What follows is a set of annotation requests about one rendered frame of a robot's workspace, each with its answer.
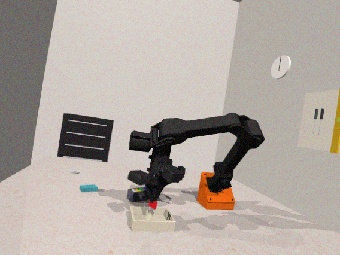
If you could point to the white open tray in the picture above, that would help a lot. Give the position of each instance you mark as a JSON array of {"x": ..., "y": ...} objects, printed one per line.
[{"x": 143, "y": 219}]

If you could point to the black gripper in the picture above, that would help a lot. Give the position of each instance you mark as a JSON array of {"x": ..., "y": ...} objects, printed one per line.
[{"x": 154, "y": 184}]

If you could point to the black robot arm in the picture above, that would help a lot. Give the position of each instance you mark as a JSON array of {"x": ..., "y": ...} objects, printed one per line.
[{"x": 174, "y": 131}]

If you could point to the teal rectangular block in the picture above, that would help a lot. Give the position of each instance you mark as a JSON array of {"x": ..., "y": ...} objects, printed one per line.
[{"x": 88, "y": 188}]

